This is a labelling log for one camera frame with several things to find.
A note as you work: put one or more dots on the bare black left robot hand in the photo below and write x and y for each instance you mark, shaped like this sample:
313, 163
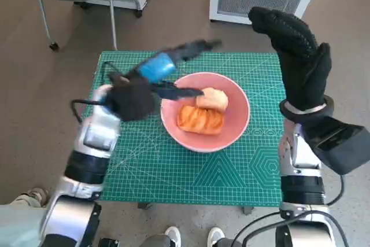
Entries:
157, 67

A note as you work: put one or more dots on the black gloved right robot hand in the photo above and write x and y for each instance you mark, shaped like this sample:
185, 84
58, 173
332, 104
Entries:
303, 64

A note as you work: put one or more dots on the round toy bread bun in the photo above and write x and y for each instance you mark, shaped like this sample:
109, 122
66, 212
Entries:
214, 99

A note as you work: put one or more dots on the rectangular striped toy bread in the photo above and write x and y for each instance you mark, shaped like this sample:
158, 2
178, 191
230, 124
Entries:
199, 121

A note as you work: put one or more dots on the pink bowl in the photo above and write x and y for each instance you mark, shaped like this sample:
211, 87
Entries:
231, 131

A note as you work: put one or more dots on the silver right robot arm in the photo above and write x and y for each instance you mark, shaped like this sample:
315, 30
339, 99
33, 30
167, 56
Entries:
300, 157

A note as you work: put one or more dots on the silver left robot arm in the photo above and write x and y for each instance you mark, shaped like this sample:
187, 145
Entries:
98, 134

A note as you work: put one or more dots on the silver metal pole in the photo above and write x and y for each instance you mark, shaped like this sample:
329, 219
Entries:
111, 10

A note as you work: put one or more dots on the green cutting mat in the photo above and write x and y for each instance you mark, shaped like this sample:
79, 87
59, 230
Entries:
144, 157

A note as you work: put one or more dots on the white shoe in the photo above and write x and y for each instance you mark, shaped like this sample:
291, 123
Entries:
215, 235
173, 235

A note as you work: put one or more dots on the person's shoe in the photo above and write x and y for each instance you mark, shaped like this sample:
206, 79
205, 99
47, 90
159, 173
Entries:
36, 196

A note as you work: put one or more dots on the black cylindrical robot part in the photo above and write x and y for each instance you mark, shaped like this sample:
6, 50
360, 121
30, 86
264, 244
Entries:
109, 242

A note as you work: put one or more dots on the person's leg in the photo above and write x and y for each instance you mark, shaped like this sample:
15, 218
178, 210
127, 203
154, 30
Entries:
17, 224

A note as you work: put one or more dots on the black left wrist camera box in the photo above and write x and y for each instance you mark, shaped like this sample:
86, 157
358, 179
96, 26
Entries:
133, 102

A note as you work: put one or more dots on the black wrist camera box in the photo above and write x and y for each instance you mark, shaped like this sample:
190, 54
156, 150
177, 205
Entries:
133, 102
341, 143

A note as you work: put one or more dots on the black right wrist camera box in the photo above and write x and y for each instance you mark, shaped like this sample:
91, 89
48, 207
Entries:
341, 143

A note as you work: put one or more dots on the grey table bracket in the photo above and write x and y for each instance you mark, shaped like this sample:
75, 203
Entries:
248, 210
144, 205

